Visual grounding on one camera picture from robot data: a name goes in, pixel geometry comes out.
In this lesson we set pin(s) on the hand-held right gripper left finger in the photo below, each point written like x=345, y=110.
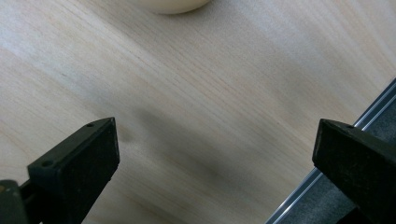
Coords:
x=77, y=165

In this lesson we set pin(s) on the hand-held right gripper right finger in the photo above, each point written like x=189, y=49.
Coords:
x=358, y=161

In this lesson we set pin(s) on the cream round bowl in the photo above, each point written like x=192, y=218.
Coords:
x=171, y=5

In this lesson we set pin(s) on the metal table edge rail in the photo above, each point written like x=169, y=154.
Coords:
x=311, y=183

